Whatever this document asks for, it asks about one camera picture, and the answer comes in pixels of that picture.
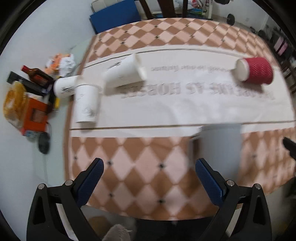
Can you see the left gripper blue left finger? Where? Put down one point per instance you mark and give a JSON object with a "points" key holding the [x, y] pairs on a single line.
{"points": [[44, 222]]}

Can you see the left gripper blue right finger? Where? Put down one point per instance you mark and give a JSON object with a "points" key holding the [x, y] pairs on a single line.
{"points": [[243, 211]]}

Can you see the grey ribbed mug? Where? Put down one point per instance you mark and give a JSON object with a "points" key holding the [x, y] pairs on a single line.
{"points": [[220, 145]]}

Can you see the red ripple paper cup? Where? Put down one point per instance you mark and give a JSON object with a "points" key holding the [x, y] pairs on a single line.
{"points": [[254, 70]]}

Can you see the white paper cup front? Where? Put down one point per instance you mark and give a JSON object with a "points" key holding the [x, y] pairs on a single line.
{"points": [[86, 103]]}

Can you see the white paper cup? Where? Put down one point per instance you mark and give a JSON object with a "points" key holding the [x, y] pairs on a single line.
{"points": [[86, 103], [128, 71], [65, 87]]}

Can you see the white paper cup left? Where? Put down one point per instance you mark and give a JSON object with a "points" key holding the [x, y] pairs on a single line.
{"points": [[65, 87]]}

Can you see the white paper cup centre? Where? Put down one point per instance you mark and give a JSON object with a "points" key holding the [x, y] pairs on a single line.
{"points": [[128, 71]]}

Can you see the black round disc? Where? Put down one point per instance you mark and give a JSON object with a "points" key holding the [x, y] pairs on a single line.
{"points": [[44, 143]]}

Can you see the small blue white packet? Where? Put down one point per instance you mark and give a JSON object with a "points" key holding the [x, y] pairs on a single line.
{"points": [[30, 133]]}

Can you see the orange window box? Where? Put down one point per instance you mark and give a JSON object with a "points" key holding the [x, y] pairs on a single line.
{"points": [[35, 116]]}

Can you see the yellow plastic bag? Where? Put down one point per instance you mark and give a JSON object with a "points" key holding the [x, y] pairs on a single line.
{"points": [[15, 104]]}

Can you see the black bottle box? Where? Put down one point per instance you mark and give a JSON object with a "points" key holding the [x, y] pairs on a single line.
{"points": [[29, 86]]}

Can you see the small barbell on floor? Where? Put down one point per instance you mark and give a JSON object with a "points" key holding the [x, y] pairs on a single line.
{"points": [[231, 21]]}

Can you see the checkered brown pink tablecloth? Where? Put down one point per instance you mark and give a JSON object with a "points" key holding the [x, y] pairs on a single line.
{"points": [[142, 131]]}

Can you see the dark liquor bottle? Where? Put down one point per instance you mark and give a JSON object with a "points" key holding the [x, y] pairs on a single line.
{"points": [[38, 77]]}

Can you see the orange snack wrapper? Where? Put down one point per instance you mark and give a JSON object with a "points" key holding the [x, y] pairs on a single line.
{"points": [[52, 65]]}

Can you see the crumpled white tissue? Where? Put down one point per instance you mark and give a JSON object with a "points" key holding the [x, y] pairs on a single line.
{"points": [[66, 67]]}

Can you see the white barbell rack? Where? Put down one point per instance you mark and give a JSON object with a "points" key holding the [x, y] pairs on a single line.
{"points": [[207, 8]]}

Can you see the white red plastic bag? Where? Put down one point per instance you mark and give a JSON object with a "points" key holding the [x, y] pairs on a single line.
{"points": [[197, 4]]}

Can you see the dark wooden chair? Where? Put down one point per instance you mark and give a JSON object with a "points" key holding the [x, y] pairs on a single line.
{"points": [[167, 9]]}

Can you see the blue folded mat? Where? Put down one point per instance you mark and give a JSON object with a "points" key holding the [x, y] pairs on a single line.
{"points": [[122, 13]]}

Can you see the white padded chair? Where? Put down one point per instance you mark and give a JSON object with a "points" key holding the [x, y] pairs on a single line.
{"points": [[98, 5]]}

